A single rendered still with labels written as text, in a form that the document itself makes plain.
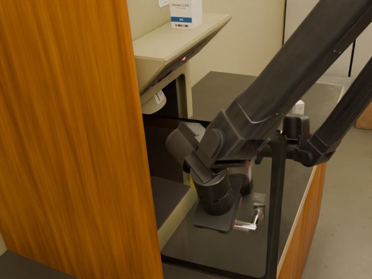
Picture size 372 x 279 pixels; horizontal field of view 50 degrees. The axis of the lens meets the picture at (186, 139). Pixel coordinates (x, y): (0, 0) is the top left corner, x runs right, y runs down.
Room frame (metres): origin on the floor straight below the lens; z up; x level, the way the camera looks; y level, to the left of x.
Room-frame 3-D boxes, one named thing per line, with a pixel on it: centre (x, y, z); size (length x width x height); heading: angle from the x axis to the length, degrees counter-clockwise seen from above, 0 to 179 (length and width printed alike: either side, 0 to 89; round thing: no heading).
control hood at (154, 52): (0.81, 0.00, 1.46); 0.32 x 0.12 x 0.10; 152
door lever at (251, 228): (0.58, -0.09, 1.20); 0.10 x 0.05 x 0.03; 67
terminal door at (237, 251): (0.64, -0.03, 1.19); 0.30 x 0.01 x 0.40; 67
